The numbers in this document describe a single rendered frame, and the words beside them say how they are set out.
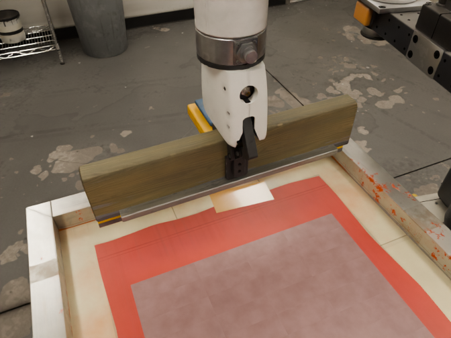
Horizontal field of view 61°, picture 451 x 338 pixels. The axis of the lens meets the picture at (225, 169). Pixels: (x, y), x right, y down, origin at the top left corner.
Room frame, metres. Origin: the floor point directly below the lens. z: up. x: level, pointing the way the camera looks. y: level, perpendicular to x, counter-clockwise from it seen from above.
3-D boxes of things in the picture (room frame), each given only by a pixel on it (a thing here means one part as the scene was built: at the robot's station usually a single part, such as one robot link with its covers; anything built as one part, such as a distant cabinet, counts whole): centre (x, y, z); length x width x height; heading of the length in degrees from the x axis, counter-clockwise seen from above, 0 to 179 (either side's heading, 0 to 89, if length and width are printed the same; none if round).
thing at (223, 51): (0.39, -0.01, 1.27); 0.09 x 0.07 x 0.03; 23
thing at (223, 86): (0.40, -0.01, 1.21); 0.10 x 0.07 x 0.11; 23
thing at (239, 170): (0.37, -0.02, 1.12); 0.03 x 0.03 x 0.07; 23
